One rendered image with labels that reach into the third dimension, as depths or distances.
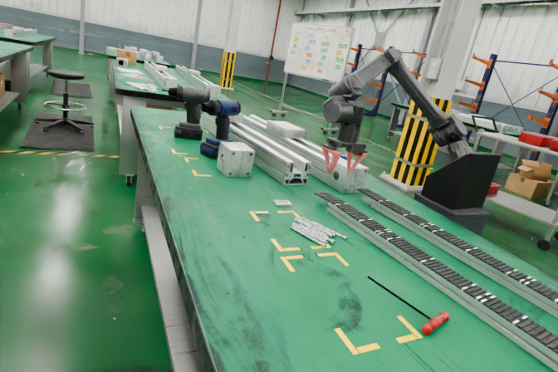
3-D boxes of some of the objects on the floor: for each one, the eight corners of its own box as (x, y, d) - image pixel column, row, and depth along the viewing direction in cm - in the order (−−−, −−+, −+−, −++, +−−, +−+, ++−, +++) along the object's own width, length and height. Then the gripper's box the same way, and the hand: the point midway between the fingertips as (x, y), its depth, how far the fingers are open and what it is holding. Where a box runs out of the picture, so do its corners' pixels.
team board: (268, 115, 762) (286, 19, 709) (284, 116, 798) (302, 24, 744) (323, 134, 665) (348, 25, 612) (338, 134, 701) (363, 31, 648)
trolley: (565, 242, 351) (610, 144, 324) (547, 252, 317) (596, 144, 290) (463, 200, 427) (492, 117, 400) (440, 204, 393) (471, 115, 366)
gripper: (343, 123, 95) (330, 178, 100) (374, 125, 102) (362, 176, 106) (327, 117, 101) (315, 168, 105) (359, 119, 107) (346, 168, 112)
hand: (340, 170), depth 106 cm, fingers open, 8 cm apart
